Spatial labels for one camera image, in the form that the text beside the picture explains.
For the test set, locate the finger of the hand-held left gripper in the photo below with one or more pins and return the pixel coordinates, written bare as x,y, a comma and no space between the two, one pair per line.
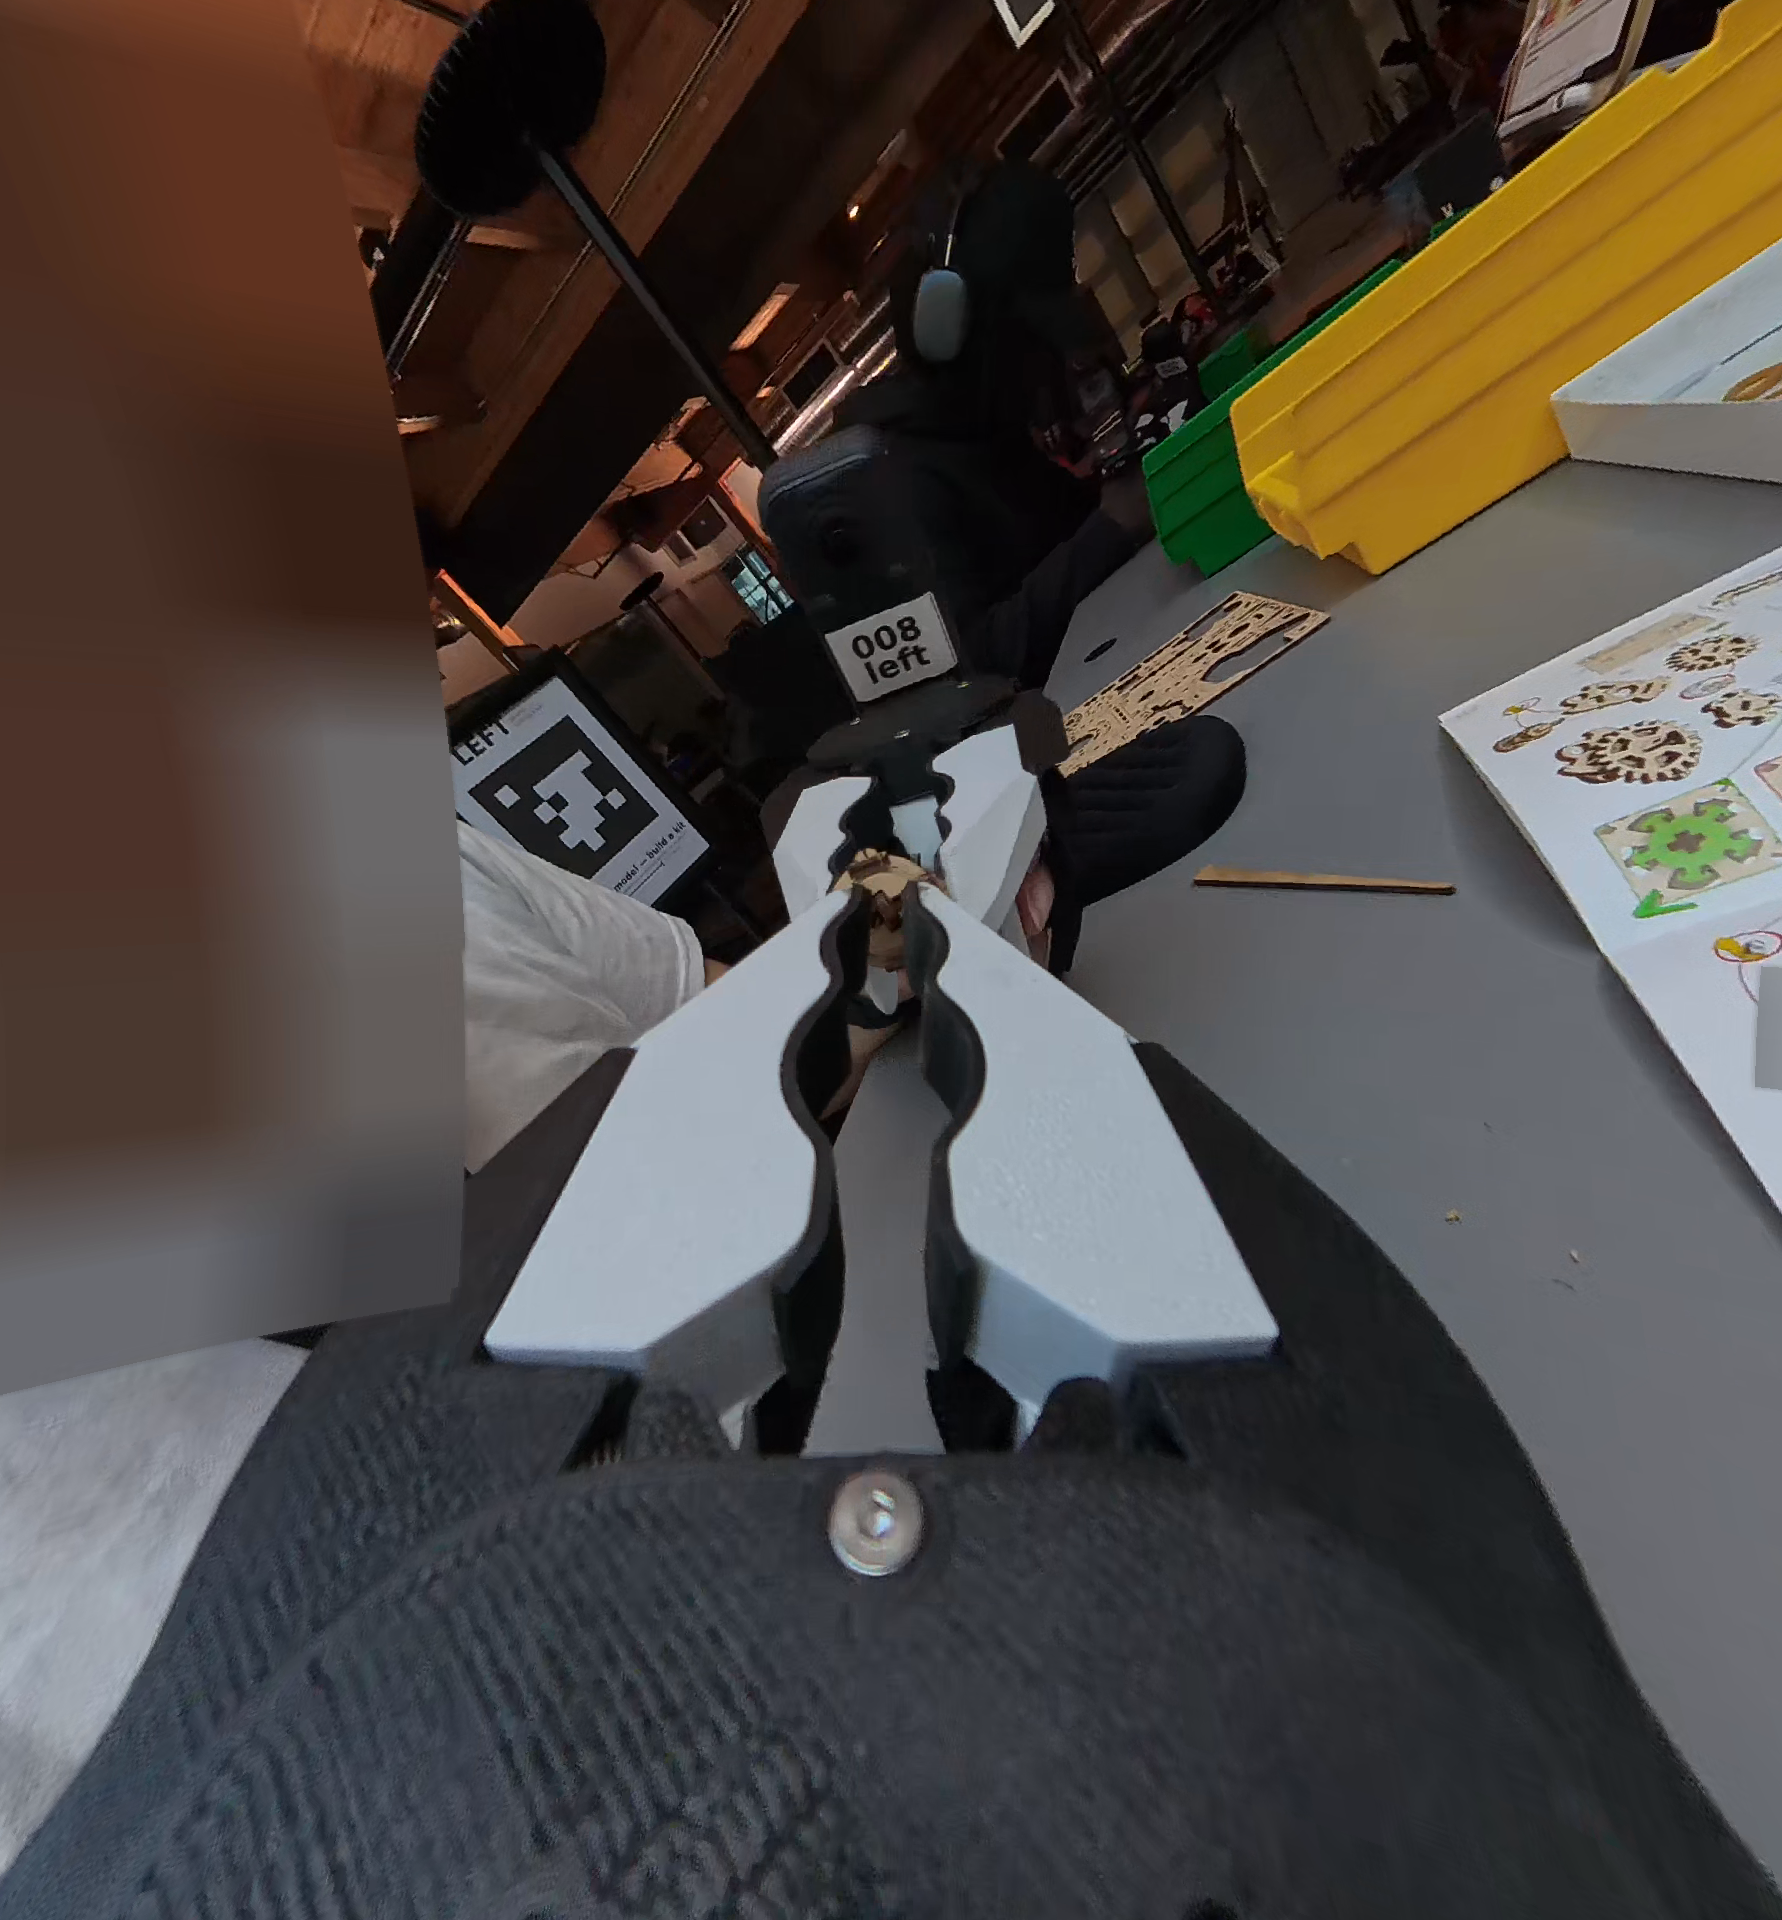
1004,809
810,832

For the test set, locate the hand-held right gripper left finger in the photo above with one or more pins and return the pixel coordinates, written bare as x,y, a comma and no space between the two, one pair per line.
665,1199

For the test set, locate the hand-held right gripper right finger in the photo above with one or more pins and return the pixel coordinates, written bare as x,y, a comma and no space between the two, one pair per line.
1086,1199

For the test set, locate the small wooden gear piece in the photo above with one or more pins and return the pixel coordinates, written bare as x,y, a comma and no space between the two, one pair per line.
878,886

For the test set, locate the grey desk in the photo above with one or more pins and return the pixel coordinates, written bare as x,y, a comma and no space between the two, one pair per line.
1355,1081

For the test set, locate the person's left hand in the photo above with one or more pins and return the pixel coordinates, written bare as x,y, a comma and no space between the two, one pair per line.
1145,795

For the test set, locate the laser-cut wooden sheet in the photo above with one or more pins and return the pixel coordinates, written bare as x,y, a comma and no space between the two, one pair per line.
1190,668

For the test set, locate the black white marker board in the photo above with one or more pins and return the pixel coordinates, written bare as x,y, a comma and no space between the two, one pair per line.
574,795

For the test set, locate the thin wooden stick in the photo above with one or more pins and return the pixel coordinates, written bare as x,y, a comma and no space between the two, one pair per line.
1326,882

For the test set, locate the green plastic bin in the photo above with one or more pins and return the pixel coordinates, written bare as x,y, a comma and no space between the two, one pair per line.
1221,481

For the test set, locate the black round ceiling lamp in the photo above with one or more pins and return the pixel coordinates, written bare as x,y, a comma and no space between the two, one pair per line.
509,105

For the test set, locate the illustrated instruction booklet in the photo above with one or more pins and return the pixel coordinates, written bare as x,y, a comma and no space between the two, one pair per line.
1671,781

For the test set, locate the yellow plastic bin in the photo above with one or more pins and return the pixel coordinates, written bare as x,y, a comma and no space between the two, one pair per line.
1505,301

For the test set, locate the person's white shirt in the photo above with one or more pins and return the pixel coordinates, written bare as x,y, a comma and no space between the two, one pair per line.
52,1576

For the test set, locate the white cardboard box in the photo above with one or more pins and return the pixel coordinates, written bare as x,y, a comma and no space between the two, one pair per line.
1671,390

